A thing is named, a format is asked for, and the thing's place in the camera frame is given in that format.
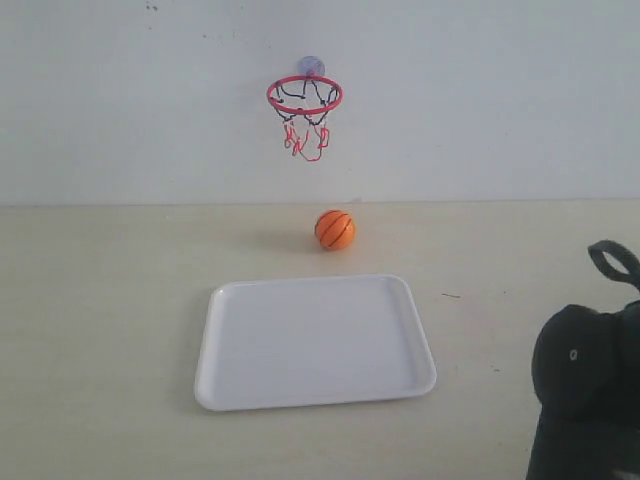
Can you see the small orange basketball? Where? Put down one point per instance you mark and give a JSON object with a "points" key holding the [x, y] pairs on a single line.
{"points": [[335, 230]]}

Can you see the clear suction cup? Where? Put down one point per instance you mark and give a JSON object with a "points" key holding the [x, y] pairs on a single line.
{"points": [[311, 66]]}

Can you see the red mini basketball hoop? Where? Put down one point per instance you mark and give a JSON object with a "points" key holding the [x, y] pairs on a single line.
{"points": [[303, 104]]}

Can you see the white plastic tray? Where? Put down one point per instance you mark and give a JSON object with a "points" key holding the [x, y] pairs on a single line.
{"points": [[312, 341]]}

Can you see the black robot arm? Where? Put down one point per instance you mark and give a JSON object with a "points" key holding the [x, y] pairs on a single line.
{"points": [[585, 373]]}

